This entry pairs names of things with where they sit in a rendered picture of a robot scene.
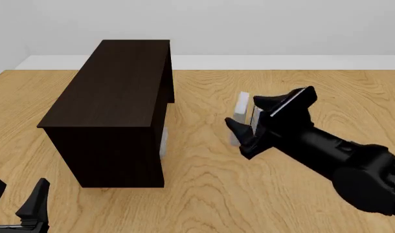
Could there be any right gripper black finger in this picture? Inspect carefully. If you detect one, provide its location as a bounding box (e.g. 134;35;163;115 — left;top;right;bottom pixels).
224;116;260;148
253;90;295;113

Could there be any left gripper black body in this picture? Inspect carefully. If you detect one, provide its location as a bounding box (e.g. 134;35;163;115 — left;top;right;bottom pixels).
0;219;51;233

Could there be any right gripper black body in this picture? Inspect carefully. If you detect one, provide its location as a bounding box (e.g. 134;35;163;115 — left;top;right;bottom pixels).
238;85;317;161

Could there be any dark brown wooden cabinet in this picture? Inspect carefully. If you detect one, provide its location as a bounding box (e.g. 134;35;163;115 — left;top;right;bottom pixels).
36;39;175;189

